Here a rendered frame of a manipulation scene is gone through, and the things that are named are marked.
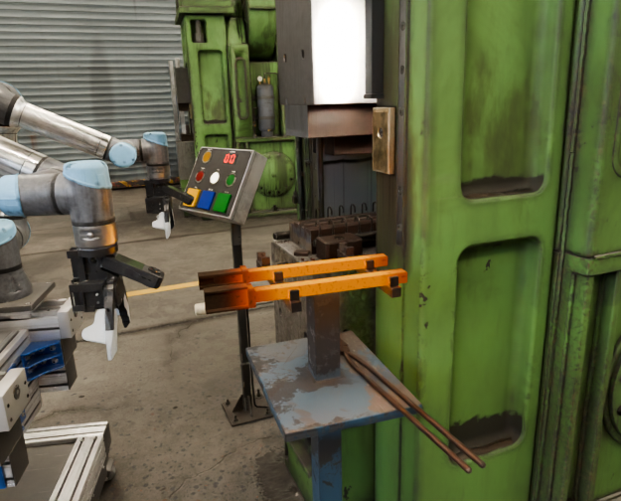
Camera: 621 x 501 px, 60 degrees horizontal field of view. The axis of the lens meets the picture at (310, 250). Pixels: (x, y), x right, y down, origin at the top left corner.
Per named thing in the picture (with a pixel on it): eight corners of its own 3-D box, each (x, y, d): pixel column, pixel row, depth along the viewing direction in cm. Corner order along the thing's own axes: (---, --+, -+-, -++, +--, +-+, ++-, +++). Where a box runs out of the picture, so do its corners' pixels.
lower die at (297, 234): (311, 254, 167) (310, 228, 165) (289, 240, 185) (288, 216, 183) (426, 238, 182) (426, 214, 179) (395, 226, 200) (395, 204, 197)
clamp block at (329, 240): (327, 264, 156) (326, 243, 154) (316, 257, 164) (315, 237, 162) (364, 259, 160) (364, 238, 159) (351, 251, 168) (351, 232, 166)
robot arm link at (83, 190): (69, 159, 99) (114, 158, 99) (77, 218, 102) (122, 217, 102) (49, 165, 91) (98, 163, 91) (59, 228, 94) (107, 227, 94)
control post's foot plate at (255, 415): (231, 428, 235) (229, 411, 232) (220, 404, 255) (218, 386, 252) (277, 417, 242) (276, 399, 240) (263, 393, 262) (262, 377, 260)
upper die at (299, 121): (308, 138, 157) (307, 104, 155) (285, 134, 175) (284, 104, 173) (429, 131, 172) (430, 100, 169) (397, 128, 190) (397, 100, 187)
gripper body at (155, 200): (150, 211, 191) (146, 177, 187) (174, 210, 192) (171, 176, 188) (146, 215, 183) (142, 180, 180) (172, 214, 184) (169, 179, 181)
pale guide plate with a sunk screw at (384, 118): (388, 174, 141) (388, 107, 136) (372, 170, 149) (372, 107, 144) (394, 174, 141) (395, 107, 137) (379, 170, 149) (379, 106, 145)
